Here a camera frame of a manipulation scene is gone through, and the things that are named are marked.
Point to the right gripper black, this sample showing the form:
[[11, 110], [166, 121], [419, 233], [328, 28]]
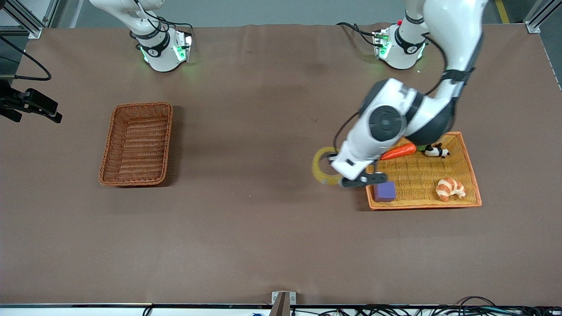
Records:
[[9, 102]]

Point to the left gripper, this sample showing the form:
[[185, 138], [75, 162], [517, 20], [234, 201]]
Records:
[[331, 159]]

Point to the yellow packing tape roll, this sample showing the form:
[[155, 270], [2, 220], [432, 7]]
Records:
[[317, 169]]

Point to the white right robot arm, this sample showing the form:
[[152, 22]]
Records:
[[160, 52]]

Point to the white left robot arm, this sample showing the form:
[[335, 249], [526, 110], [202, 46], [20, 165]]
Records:
[[452, 26]]

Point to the deep brown wicker basket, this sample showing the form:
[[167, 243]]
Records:
[[136, 149]]

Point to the purple foam cube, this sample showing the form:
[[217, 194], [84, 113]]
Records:
[[384, 192]]

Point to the orange toy carrot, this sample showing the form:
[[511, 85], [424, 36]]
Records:
[[399, 152]]

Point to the flat orange wicker tray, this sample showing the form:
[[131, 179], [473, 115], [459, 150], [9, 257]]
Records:
[[421, 175]]

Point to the black white panda toy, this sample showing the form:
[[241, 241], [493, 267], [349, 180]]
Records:
[[435, 151]]

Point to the toy croissant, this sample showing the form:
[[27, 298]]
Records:
[[448, 188]]

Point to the brown table cover sheet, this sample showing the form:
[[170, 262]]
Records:
[[263, 219]]

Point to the aluminium frame profile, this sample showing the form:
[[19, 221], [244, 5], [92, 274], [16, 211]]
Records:
[[26, 22], [538, 19]]

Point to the metal camera bracket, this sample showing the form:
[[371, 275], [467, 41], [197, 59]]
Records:
[[283, 303]]

